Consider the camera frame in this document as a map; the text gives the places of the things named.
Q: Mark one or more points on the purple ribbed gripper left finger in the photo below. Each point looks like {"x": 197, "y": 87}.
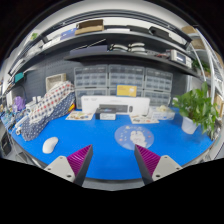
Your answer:
{"x": 74, "y": 167}

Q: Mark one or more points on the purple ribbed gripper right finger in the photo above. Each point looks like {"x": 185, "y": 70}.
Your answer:
{"x": 152, "y": 166}

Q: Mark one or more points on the white computer mouse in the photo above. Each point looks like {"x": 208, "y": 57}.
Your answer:
{"x": 49, "y": 145}

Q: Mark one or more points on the blue table mat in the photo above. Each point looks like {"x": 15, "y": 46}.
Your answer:
{"x": 110, "y": 161}

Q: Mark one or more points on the colourful sticker sheet right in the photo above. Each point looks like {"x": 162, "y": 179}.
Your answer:
{"x": 140, "y": 119}

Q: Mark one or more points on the colourful sticker sheet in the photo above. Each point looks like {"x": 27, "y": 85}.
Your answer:
{"x": 79, "y": 116}
{"x": 140, "y": 119}

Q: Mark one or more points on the colourful sticker sheet left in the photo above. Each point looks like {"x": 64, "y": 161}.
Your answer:
{"x": 79, "y": 116}

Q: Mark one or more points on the white tissue box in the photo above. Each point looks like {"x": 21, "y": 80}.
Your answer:
{"x": 162, "y": 113}

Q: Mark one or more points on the small black white box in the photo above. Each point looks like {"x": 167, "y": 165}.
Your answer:
{"x": 105, "y": 114}

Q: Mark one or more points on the white long keyboard box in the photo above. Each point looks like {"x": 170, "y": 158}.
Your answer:
{"x": 123, "y": 105}

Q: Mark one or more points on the patterned checkered cloth bundle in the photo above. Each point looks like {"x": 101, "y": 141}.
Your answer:
{"x": 55, "y": 104}

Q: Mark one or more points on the green potted plant white pot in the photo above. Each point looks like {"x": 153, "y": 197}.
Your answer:
{"x": 197, "y": 110}

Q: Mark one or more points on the yellow card label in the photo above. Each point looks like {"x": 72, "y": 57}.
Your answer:
{"x": 126, "y": 90}

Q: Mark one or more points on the clear drawer organizer right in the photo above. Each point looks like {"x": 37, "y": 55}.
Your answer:
{"x": 158, "y": 86}

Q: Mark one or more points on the clear drawer organizer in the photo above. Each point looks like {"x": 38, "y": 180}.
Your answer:
{"x": 90, "y": 80}
{"x": 158, "y": 86}
{"x": 126, "y": 75}

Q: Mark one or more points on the purple small object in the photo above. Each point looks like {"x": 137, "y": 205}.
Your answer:
{"x": 19, "y": 103}

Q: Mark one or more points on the clear drawer organizer left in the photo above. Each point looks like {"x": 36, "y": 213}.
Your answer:
{"x": 90, "y": 80}

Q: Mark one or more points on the beige framed box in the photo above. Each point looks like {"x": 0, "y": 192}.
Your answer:
{"x": 53, "y": 80}

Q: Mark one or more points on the clear drawer organizer middle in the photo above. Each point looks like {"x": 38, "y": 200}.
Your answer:
{"x": 126, "y": 75}

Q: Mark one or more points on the white electronic device on shelf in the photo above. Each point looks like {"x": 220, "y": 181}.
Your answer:
{"x": 180, "y": 58}

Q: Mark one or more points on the cardboard box on shelf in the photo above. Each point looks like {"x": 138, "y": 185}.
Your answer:
{"x": 90, "y": 26}

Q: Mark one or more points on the dark lower wall shelf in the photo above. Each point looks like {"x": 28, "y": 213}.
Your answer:
{"x": 148, "y": 61}

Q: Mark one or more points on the dark wall shelf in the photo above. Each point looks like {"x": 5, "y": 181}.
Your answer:
{"x": 148, "y": 61}
{"x": 112, "y": 36}

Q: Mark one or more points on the dark upper wall shelf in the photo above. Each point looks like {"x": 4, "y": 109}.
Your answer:
{"x": 112, "y": 36}

